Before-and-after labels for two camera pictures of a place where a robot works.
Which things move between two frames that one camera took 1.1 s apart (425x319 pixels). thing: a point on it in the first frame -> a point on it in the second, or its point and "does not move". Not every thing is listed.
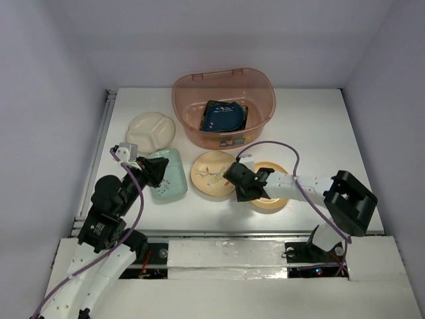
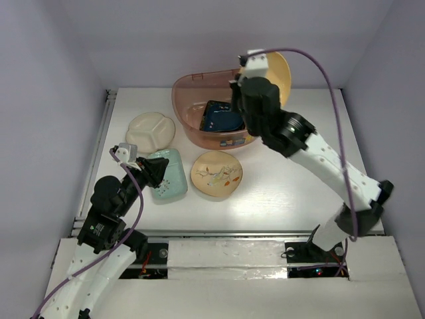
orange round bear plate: (265, 203) -> (278, 73)
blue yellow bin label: (238, 141) does not move
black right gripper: (242, 195) -> (236, 106)
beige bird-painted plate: (207, 173) does not move
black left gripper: (157, 167) does not move
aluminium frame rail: (107, 112) does not move
